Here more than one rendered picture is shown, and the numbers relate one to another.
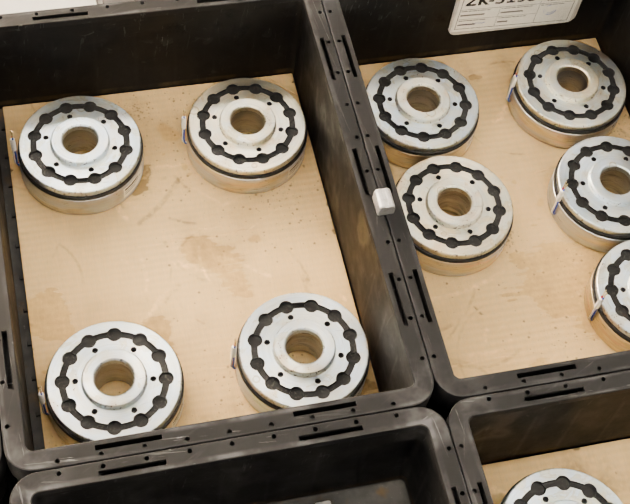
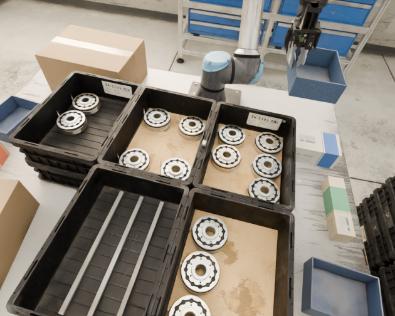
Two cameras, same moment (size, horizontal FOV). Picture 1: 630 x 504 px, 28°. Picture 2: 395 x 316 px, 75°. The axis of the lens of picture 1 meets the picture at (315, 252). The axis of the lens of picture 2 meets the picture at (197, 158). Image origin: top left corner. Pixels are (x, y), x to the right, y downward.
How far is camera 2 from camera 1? 35 cm
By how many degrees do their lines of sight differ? 18
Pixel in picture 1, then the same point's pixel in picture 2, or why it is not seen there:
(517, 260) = (237, 173)
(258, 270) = (179, 153)
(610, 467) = (232, 224)
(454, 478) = (183, 202)
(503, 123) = (250, 146)
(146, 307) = (152, 151)
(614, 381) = (234, 199)
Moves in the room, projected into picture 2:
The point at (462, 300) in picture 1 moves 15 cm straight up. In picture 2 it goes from (219, 176) to (226, 148)
